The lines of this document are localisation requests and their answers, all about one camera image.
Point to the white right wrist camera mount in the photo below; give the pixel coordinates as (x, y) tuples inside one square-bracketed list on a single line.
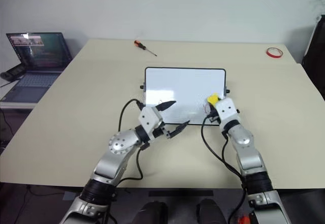
[(226, 109)]

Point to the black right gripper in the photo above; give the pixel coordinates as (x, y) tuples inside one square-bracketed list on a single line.
[(213, 119)]

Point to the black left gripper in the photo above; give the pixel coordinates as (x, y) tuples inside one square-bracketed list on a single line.
[(160, 132)]

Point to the black chair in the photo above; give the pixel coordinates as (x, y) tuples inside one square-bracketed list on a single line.
[(316, 51)]

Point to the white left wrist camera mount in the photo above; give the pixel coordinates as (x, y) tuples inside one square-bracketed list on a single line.
[(149, 118)]

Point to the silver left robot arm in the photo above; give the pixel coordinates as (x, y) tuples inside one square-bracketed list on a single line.
[(119, 142)]

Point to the red tape roll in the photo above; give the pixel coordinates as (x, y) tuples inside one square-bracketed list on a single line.
[(269, 53)]

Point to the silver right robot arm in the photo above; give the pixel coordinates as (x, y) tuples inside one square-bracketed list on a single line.
[(243, 140)]

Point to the small black-framed whiteboard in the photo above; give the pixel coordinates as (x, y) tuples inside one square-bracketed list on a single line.
[(182, 89)]

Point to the yellow whiteboard eraser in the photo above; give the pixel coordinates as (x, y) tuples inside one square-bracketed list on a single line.
[(213, 99)]

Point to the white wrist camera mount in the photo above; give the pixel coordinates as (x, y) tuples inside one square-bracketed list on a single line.
[(226, 109), (149, 118)]

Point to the black handheld device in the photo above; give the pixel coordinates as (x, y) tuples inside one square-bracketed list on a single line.
[(14, 71)]

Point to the open grey laptop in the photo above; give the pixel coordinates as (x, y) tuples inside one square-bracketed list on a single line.
[(38, 48)]

